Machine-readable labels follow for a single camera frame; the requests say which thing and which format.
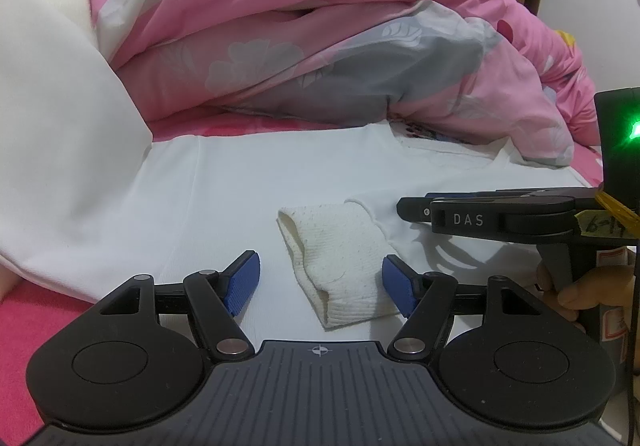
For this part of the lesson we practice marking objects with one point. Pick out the white sweatshirt orange bear outline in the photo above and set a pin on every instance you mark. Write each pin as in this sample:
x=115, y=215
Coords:
x=250, y=176

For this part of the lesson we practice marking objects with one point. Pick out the pink floral bed blanket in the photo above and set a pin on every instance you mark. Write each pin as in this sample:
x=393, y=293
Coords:
x=35, y=341

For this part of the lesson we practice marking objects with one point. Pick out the person's right hand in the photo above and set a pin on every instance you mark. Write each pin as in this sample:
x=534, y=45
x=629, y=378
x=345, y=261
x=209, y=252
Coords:
x=585, y=296

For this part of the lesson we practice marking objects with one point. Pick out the pink patterned duvet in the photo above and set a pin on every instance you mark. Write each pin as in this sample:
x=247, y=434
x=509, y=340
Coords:
x=300, y=26

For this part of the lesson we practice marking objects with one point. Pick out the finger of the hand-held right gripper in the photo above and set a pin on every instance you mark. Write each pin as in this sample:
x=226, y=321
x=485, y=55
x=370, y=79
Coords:
x=465, y=218

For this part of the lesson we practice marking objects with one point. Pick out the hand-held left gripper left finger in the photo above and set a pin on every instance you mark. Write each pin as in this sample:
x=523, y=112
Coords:
x=245, y=281

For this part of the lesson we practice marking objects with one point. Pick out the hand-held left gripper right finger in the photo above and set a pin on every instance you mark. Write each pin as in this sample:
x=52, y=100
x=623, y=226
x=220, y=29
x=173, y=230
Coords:
x=397, y=283

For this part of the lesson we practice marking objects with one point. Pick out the white folded fleece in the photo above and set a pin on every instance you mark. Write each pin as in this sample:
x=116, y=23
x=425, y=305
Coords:
x=50, y=76

